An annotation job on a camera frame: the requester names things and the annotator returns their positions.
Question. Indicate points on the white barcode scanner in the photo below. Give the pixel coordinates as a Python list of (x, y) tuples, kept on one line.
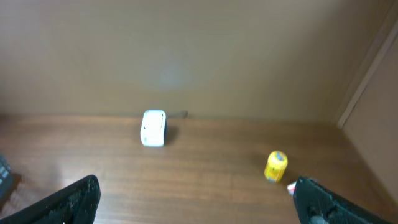
[(153, 128)]

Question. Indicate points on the yellow mentos gum bottle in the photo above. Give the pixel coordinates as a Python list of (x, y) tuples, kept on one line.
[(276, 165)]

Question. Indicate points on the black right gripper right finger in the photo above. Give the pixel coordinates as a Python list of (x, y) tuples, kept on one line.
[(316, 204)]

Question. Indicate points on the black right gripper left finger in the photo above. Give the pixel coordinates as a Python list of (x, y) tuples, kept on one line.
[(74, 204)]

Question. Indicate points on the red white snack packet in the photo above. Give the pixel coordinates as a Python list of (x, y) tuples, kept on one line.
[(291, 188)]

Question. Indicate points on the grey plastic shopping basket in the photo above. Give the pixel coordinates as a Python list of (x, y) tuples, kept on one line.
[(6, 178)]

